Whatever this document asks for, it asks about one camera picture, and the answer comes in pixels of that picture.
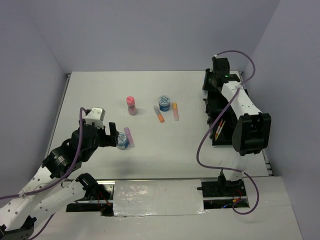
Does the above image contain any blue paint jar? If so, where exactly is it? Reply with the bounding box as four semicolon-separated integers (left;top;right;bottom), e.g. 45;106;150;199
116;132;129;150
158;95;171;112

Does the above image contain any pink highlighter orange cap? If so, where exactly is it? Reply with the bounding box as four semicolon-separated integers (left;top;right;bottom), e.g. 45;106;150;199
172;102;179;121

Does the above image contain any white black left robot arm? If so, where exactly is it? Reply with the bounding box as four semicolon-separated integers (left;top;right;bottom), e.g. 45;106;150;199
0;120;119;240

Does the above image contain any blue paint jar near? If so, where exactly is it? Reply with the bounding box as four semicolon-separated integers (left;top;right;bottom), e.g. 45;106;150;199
116;132;129;150

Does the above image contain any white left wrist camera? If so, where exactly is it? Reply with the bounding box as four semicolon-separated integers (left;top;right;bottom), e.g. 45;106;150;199
84;107;106;129

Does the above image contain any orange pen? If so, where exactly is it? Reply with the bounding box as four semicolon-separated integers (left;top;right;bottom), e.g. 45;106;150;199
214;119;224;140

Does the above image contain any purple highlighter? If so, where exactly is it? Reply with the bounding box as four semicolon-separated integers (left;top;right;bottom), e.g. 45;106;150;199
124;127;135;148

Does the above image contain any black four-compartment organizer tray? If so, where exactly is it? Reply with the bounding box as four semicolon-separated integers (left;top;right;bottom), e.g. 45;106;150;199
201;89;261;148

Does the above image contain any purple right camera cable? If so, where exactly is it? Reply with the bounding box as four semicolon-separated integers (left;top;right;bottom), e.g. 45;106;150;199
196;49;261;216

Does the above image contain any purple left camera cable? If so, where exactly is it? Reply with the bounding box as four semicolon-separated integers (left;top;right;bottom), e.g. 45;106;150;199
0;107;93;240

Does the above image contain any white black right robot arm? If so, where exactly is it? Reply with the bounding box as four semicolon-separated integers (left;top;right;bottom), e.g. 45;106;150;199
202;56;272;196

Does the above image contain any pink-capped marker tube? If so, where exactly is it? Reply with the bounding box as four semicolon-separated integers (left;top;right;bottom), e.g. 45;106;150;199
126;96;137;115

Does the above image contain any purple camera cable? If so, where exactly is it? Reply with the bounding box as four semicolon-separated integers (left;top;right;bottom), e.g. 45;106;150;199
0;107;93;240
196;49;261;216

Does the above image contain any blue paint jar far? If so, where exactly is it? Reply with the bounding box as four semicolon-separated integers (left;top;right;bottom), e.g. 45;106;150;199
158;95;171;112

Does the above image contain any silver tape-covered panel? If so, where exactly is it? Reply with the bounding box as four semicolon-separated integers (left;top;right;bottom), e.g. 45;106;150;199
113;179;206;217

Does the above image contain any orange-capped clear highlighter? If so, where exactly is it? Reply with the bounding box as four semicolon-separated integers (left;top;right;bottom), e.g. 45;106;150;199
153;105;165;123

